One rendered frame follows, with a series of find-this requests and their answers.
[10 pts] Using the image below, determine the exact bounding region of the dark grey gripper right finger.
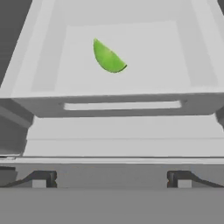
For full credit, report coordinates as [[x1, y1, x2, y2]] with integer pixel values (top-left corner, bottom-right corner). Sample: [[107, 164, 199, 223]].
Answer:
[[166, 170, 223, 189]]

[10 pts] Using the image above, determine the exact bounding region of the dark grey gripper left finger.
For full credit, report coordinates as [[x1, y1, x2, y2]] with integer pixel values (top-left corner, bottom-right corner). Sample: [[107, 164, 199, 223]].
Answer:
[[2, 170, 58, 189]]

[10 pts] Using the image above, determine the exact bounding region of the green lemon wedge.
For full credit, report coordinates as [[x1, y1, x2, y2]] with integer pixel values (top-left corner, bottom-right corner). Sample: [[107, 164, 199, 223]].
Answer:
[[93, 38, 128, 74]]

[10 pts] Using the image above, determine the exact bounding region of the white fridge drawer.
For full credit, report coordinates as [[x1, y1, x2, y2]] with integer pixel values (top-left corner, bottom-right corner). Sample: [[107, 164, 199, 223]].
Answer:
[[0, 0, 224, 119]]

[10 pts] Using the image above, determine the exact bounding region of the white drawer handle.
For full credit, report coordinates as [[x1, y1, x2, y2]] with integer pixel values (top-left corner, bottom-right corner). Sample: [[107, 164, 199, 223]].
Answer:
[[62, 100, 184, 111]]

